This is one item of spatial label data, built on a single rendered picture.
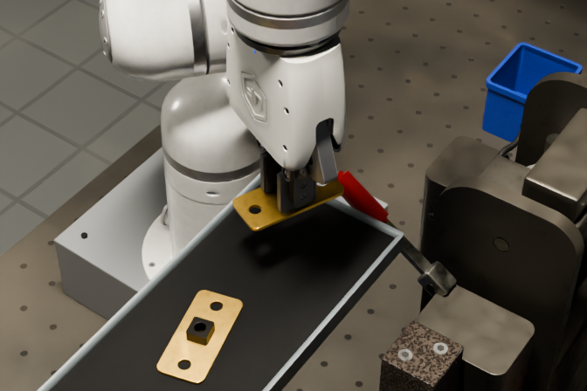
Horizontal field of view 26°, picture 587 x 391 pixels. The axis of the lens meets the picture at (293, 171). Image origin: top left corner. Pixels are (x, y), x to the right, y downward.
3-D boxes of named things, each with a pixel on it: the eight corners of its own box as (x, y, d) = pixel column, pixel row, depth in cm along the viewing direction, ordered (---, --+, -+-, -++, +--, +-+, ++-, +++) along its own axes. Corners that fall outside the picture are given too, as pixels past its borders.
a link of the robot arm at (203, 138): (154, 113, 141) (137, -66, 124) (315, 89, 144) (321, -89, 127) (172, 190, 133) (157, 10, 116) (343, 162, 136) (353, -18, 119)
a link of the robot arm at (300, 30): (199, -37, 86) (202, -1, 88) (264, 33, 81) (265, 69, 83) (305, -73, 89) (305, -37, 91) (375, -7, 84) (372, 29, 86)
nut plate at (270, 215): (253, 233, 97) (253, 222, 96) (230, 202, 99) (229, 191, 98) (347, 193, 100) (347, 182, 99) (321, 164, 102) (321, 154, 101)
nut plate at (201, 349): (201, 387, 93) (200, 376, 92) (154, 372, 94) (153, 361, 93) (245, 304, 99) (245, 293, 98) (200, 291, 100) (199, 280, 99)
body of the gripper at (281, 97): (203, -17, 88) (210, 105, 96) (278, 64, 82) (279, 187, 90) (296, -49, 91) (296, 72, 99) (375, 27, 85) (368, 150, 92)
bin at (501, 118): (540, 156, 177) (549, 108, 171) (477, 129, 181) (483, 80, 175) (575, 113, 184) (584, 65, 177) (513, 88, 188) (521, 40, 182)
